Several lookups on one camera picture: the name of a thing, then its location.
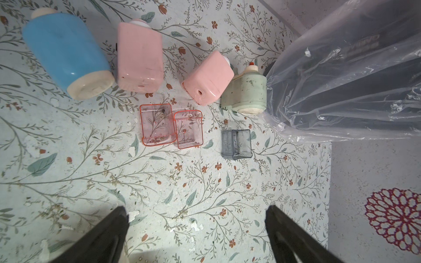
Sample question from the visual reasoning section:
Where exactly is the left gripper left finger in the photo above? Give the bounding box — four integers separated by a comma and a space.
52, 206, 129, 263

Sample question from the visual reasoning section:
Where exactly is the grey trash bin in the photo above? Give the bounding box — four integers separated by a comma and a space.
262, 19, 421, 132

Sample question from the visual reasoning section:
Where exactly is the blue pencil sharpener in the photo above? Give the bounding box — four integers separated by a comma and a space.
23, 8, 115, 101

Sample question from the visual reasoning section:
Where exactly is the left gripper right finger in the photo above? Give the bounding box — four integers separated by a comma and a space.
265, 206, 342, 263

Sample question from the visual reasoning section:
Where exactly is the pink clear shavings tray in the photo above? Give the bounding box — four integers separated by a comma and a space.
139, 103, 177, 147
174, 110, 203, 150

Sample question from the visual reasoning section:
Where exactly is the clear plastic bin liner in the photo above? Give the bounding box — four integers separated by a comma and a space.
262, 0, 421, 144

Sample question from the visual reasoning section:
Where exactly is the green pencil sharpener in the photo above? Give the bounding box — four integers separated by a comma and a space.
221, 62, 267, 115

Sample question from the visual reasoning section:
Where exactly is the pink pencil sharpener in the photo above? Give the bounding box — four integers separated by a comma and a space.
117, 19, 164, 94
181, 50, 234, 106

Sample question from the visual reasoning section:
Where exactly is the grey sharpener shavings tray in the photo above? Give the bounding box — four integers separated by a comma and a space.
221, 129, 252, 160

